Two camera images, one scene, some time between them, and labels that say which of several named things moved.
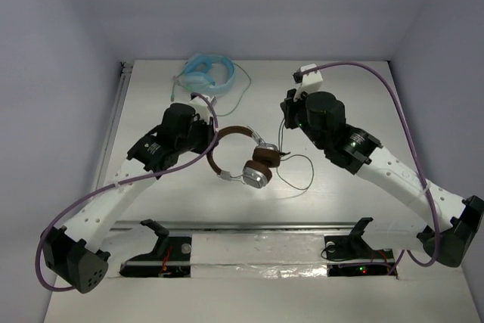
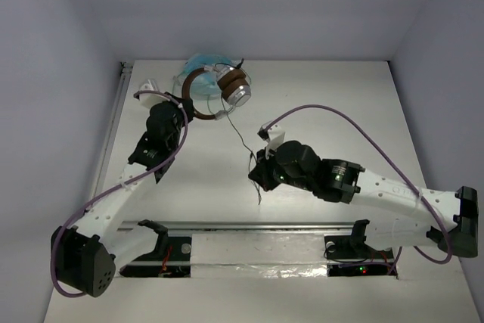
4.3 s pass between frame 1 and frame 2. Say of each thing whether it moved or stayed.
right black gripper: moved
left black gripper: moved
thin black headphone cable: moved
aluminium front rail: stayed
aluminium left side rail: stayed
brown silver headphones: moved
